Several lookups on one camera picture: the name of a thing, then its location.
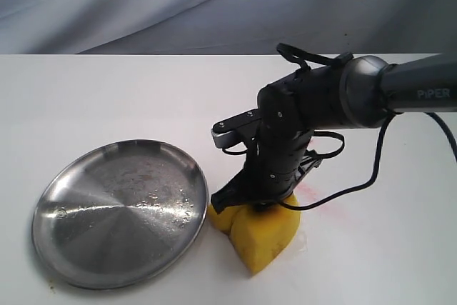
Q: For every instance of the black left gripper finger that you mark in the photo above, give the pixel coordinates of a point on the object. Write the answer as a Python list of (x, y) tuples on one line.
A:
[(234, 193)]

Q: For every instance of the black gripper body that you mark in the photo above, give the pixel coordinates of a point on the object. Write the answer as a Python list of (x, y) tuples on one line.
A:
[(272, 165)]

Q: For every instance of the yellow sponge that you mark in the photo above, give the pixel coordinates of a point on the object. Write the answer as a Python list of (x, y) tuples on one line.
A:
[(258, 237)]

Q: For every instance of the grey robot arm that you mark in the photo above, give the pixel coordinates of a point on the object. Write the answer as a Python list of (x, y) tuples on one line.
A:
[(321, 98)]

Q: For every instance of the round stainless steel plate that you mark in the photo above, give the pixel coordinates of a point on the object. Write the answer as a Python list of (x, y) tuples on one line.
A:
[(120, 214)]

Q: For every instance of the white backdrop cloth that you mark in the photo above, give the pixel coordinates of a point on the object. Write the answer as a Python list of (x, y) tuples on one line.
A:
[(226, 26)]

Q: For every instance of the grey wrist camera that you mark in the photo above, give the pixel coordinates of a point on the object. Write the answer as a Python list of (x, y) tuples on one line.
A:
[(237, 129)]

